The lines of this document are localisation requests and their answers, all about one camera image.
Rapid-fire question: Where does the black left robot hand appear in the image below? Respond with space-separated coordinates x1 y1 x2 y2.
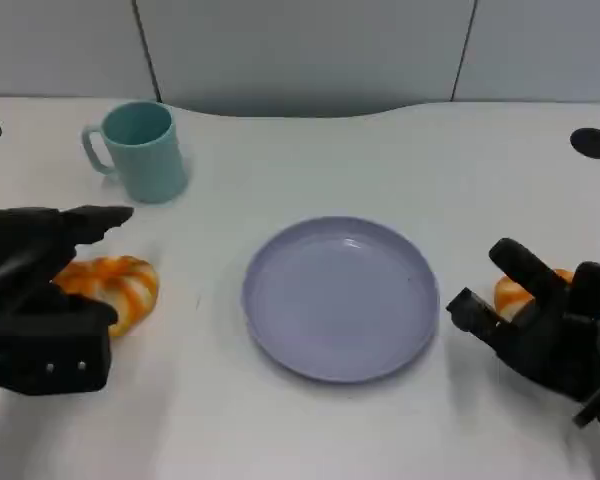
0 204 135 397

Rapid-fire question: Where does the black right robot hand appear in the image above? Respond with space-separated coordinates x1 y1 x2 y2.
445 237 600 406

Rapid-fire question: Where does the orange and white bread roll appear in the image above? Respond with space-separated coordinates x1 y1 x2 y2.
494 268 600 324
52 255 160 339

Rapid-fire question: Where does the pale green mug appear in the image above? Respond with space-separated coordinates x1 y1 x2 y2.
81 100 190 205

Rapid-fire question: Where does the lilac plate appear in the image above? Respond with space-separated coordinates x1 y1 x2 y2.
240 215 440 385

